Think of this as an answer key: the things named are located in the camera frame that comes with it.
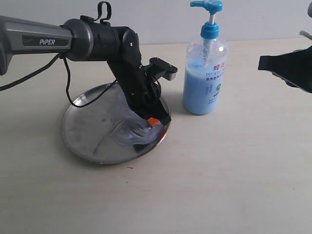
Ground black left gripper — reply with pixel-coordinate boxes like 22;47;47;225
119;65;172;127

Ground blue lotion pump bottle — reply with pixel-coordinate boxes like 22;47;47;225
182;0;228;115

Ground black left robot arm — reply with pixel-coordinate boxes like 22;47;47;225
0;16;176;125

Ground smeared light blue paste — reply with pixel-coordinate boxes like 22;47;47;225
98;91;165;146

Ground round stainless steel plate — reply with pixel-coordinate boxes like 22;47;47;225
61;83;170;164

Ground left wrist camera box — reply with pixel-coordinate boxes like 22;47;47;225
143;57;178;81

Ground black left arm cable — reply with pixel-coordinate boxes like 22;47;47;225
0;1;117;108

